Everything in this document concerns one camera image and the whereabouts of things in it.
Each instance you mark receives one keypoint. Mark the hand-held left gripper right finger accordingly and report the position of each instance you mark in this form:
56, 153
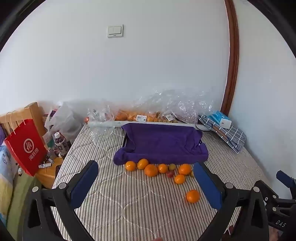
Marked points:
207, 187

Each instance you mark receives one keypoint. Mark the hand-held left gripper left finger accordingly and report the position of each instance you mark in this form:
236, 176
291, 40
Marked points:
84, 183

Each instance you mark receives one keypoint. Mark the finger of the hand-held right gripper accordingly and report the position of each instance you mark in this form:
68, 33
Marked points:
285, 177

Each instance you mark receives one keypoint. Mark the large orange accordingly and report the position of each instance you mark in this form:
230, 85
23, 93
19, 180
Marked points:
151, 170

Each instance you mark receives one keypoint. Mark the purple towel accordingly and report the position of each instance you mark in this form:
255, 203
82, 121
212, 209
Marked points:
161, 141

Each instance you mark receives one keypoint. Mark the wooden nightstand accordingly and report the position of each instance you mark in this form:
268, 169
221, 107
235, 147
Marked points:
49, 176

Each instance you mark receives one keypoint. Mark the small red fruit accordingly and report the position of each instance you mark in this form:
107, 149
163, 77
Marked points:
170, 174

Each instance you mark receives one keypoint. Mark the striped bed quilt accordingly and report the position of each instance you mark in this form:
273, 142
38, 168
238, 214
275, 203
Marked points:
120, 201

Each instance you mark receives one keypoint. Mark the small yellow-green fruit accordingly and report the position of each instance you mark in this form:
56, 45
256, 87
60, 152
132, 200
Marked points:
172, 166

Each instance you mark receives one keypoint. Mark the dark drink bottle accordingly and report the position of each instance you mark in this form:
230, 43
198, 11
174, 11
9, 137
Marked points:
60, 144

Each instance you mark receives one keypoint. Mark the checked grey cloth bag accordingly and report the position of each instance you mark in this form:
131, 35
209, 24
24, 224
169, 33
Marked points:
233, 136

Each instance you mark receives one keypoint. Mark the white plastic bag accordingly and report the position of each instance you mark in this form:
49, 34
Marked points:
63, 120

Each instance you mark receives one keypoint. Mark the white charger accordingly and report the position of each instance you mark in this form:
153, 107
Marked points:
226, 123

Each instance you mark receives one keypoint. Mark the empty clear plastic bag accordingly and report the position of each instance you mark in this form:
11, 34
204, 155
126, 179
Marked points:
101, 118

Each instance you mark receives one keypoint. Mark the red paper bag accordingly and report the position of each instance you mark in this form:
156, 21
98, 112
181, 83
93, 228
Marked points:
24, 148

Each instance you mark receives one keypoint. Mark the blue tissue box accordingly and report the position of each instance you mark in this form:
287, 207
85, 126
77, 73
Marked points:
216, 115

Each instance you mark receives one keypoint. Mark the colourful printed cloth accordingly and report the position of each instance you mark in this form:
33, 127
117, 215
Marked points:
5, 176

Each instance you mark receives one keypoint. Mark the clear bag of oranges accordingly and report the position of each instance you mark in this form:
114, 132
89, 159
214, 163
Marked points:
133, 114

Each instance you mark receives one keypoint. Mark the clear bag of brown fruit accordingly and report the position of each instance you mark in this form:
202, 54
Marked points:
185, 106

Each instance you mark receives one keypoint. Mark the wooden headboard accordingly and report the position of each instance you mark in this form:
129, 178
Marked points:
25, 114

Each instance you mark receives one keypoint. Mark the brown wooden door frame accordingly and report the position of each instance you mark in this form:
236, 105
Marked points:
232, 58

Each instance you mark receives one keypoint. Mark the white light switch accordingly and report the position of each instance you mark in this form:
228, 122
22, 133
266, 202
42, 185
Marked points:
115, 30

